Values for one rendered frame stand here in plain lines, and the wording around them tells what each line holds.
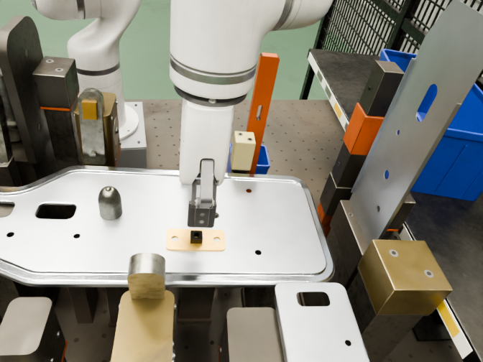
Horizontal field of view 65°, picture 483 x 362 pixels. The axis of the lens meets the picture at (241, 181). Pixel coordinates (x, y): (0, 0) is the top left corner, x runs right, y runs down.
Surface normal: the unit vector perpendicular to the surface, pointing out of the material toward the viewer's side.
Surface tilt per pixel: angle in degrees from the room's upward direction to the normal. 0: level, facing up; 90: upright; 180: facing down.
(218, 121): 79
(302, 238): 0
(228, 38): 90
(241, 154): 90
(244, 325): 0
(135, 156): 90
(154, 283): 102
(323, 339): 0
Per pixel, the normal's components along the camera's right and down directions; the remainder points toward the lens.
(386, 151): -0.99, -0.04
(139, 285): 0.06, 0.80
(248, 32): 0.60, 0.58
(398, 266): 0.14, -0.74
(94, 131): 0.11, 0.50
